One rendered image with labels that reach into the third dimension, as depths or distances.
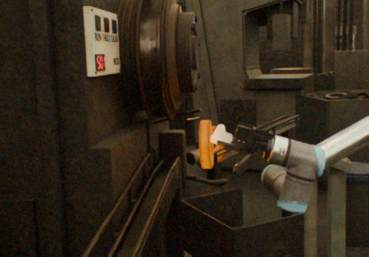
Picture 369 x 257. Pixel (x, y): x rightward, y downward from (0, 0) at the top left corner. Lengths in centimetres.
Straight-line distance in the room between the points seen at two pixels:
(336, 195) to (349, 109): 140
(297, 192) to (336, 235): 104
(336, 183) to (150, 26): 133
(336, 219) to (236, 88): 217
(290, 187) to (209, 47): 305
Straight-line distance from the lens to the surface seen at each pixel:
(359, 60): 584
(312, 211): 240
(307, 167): 147
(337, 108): 370
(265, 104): 431
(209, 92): 440
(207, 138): 142
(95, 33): 129
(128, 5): 160
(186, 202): 130
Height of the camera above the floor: 111
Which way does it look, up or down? 8 degrees down
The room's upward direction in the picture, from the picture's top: 2 degrees counter-clockwise
